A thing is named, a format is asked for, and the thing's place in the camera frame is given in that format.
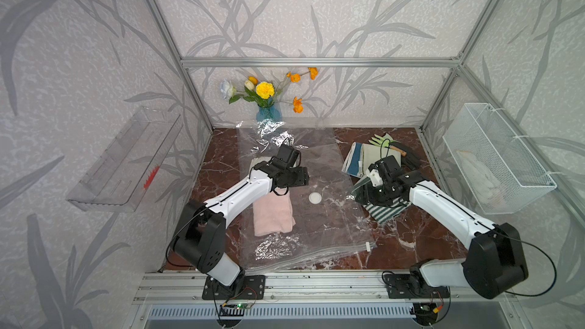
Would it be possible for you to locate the green garden fork wooden handle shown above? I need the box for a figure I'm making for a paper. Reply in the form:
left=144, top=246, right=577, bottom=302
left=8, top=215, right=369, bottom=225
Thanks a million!
left=369, top=135, right=400, bottom=157

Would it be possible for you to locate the white wire mesh basket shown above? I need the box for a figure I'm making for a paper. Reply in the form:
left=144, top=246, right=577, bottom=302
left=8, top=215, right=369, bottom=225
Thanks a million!
left=443, top=103, right=558, bottom=215

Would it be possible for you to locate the circuit board with wires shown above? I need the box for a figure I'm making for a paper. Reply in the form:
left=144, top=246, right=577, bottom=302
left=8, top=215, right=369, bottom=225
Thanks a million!
left=215, top=300, right=257, bottom=318
left=410, top=303, right=449, bottom=328

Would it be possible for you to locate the aluminium frame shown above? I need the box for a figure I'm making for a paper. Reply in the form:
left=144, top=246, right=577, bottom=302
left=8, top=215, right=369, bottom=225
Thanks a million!
left=152, top=0, right=584, bottom=328

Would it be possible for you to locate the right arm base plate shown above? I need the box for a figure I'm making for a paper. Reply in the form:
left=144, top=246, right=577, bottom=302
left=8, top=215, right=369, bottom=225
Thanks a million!
left=381, top=271, right=450, bottom=302

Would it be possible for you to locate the cream folded towel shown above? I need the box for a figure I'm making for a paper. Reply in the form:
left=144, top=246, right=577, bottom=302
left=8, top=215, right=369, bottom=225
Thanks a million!
left=360, top=144, right=402, bottom=175

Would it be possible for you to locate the clear plastic vacuum bag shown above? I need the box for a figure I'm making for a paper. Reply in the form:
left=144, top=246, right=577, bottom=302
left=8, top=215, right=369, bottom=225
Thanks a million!
left=238, top=121, right=376, bottom=274

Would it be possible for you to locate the green white striped towel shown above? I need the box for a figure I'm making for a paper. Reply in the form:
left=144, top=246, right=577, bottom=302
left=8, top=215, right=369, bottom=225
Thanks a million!
left=349, top=177, right=411, bottom=225

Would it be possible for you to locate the white vacuum bag valve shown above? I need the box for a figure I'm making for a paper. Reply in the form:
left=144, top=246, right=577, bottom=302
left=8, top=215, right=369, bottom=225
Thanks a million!
left=309, top=192, right=322, bottom=205

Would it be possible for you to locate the right circuit board with wires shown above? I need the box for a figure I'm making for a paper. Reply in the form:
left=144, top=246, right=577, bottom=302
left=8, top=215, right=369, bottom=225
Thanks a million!
left=410, top=303, right=449, bottom=328

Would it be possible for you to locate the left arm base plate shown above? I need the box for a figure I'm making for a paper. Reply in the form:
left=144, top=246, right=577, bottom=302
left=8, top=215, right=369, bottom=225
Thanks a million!
left=202, top=275, right=267, bottom=301

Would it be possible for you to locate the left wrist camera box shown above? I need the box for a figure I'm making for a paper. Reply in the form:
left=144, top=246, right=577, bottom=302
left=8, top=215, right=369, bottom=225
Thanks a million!
left=274, top=143, right=301, bottom=169

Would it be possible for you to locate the pink fluffy towel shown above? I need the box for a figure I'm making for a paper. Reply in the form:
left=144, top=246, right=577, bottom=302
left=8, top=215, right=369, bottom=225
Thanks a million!
left=252, top=193, right=296, bottom=237

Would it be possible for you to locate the clear plastic wall shelf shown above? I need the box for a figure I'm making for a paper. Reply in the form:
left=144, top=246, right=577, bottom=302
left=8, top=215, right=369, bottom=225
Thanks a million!
left=66, top=106, right=184, bottom=213

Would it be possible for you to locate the blue white striped towel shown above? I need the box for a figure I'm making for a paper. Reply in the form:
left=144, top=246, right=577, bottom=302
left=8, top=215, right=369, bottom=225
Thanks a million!
left=342, top=143, right=363, bottom=178

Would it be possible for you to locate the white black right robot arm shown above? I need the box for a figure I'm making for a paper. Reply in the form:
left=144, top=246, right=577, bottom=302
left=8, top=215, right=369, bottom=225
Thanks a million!
left=350, top=172, right=529, bottom=299

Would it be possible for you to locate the blue glass vase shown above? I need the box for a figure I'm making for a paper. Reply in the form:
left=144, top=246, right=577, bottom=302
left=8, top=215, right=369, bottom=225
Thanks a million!
left=256, top=104, right=282, bottom=122

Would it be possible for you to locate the white cloth in basket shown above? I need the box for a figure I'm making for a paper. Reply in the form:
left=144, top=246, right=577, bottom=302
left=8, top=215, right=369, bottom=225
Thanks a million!
left=456, top=150, right=504, bottom=209

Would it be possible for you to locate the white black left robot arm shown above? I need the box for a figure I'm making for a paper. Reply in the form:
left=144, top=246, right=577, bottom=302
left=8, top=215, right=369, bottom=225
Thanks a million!
left=167, top=161, right=309, bottom=289

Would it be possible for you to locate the artificial flower bouquet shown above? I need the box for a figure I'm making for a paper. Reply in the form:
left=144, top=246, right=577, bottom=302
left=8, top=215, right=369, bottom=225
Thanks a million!
left=219, top=67, right=320, bottom=114

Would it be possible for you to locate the left circuit board with wires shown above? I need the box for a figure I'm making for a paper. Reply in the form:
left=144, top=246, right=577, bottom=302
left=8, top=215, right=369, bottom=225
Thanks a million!
left=215, top=300, right=257, bottom=318

